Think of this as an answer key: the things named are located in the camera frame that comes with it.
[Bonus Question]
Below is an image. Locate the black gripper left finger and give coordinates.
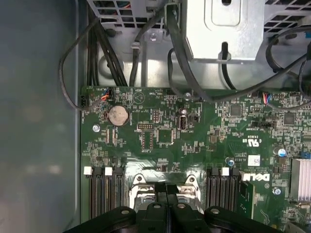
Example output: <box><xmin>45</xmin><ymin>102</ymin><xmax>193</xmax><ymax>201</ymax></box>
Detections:
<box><xmin>64</xmin><ymin>183</ymin><xmax>169</xmax><ymax>233</ymax></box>

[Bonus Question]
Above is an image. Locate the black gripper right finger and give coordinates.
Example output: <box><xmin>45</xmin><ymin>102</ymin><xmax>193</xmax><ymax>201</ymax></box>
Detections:
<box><xmin>167</xmin><ymin>184</ymin><xmax>277</xmax><ymax>233</ymax></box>

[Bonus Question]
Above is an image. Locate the metal socket cover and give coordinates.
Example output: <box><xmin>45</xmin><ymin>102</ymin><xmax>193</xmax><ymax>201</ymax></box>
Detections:
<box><xmin>128</xmin><ymin>173</ymin><xmax>202</xmax><ymax>212</ymax></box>

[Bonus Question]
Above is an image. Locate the CPU socket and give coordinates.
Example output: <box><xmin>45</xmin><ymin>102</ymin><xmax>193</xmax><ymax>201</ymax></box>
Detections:
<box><xmin>127</xmin><ymin>172</ymin><xmax>204</xmax><ymax>213</ymax></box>

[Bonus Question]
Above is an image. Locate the black RAM slot bank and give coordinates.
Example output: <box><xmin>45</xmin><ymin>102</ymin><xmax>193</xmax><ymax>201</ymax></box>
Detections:
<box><xmin>83</xmin><ymin>166</ymin><xmax>127</xmax><ymax>219</ymax></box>
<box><xmin>206</xmin><ymin>166</ymin><xmax>241</xmax><ymax>212</ymax></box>

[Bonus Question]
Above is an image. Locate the green motherboard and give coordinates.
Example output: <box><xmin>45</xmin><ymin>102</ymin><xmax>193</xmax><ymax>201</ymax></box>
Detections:
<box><xmin>80</xmin><ymin>84</ymin><xmax>311</xmax><ymax>233</ymax></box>

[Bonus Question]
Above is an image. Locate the internal USB port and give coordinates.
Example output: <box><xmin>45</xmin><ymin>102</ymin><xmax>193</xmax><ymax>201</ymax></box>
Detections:
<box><xmin>178</xmin><ymin>115</ymin><xmax>190</xmax><ymax>131</ymax></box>

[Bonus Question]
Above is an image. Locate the round coin battery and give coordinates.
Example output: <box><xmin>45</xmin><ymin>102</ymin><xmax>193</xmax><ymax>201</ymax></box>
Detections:
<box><xmin>107</xmin><ymin>104</ymin><xmax>129</xmax><ymax>127</ymax></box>

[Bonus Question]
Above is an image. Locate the silver chipset heat sink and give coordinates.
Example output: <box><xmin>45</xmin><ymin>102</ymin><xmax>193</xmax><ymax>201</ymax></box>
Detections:
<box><xmin>290</xmin><ymin>157</ymin><xmax>311</xmax><ymax>202</ymax></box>

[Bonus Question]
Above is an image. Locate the black open PC case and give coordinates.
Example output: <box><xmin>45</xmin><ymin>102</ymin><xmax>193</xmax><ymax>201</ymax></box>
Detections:
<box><xmin>0</xmin><ymin>0</ymin><xmax>311</xmax><ymax>233</ymax></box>

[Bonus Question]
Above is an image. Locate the silver metal drive cage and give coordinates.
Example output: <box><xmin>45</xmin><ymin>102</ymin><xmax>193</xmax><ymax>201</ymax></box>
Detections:
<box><xmin>86</xmin><ymin>0</ymin><xmax>311</xmax><ymax>65</ymax></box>

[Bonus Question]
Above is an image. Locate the black power cable bundle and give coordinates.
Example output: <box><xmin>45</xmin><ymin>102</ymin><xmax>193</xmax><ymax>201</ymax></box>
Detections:
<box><xmin>87</xmin><ymin>17</ymin><xmax>128</xmax><ymax>87</ymax></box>

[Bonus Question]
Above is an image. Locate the grey black cable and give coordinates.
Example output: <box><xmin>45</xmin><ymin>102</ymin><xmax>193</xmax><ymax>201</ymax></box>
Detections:
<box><xmin>129</xmin><ymin>9</ymin><xmax>168</xmax><ymax>86</ymax></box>

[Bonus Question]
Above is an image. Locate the flat black cable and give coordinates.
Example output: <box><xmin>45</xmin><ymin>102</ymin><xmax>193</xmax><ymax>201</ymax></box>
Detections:
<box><xmin>165</xmin><ymin>2</ymin><xmax>214</xmax><ymax>102</ymax></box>

